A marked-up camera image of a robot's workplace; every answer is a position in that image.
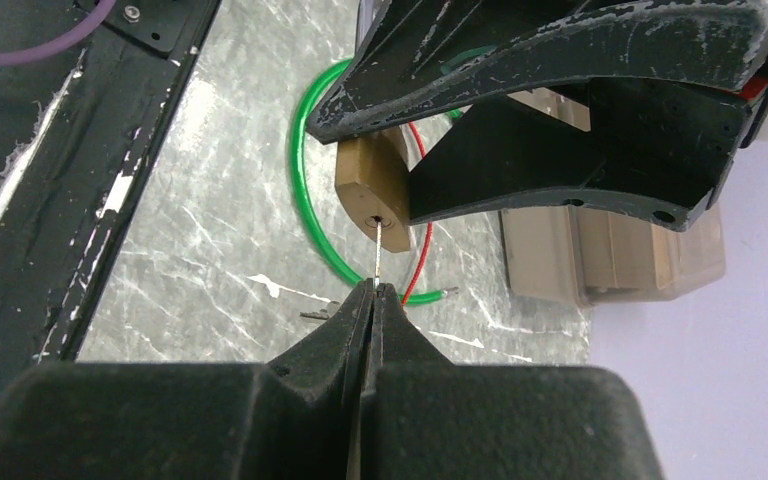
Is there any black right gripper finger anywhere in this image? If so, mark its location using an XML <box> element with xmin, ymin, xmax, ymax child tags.
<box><xmin>306</xmin><ymin>1</ymin><xmax>768</xmax><ymax>144</ymax></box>
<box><xmin>409</xmin><ymin>79</ymin><xmax>753</xmax><ymax>232</ymax></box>

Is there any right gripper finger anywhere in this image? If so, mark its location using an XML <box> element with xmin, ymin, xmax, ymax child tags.
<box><xmin>0</xmin><ymin>281</ymin><xmax>375</xmax><ymax>479</ymax></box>
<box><xmin>360</xmin><ymin>284</ymin><xmax>663</xmax><ymax>479</ymax></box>

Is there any green cable lock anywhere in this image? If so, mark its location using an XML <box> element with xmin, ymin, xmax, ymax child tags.
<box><xmin>288</xmin><ymin>44</ymin><xmax>498</xmax><ymax>309</ymax></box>

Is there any brass padlock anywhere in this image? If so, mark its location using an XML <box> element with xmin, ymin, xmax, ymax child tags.
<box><xmin>334</xmin><ymin>126</ymin><xmax>411</xmax><ymax>253</ymax></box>

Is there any red cable padlock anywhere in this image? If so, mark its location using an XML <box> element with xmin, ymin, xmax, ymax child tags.
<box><xmin>401</xmin><ymin>122</ymin><xmax>433</xmax><ymax>306</ymax></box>

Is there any brown translucent toolbox pink handle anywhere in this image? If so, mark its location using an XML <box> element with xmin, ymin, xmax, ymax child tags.
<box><xmin>499</xmin><ymin>86</ymin><xmax>728</xmax><ymax>310</ymax></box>

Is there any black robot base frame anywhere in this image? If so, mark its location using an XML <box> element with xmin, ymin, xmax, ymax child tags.
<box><xmin>0</xmin><ymin>1</ymin><xmax>219</xmax><ymax>394</ymax></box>

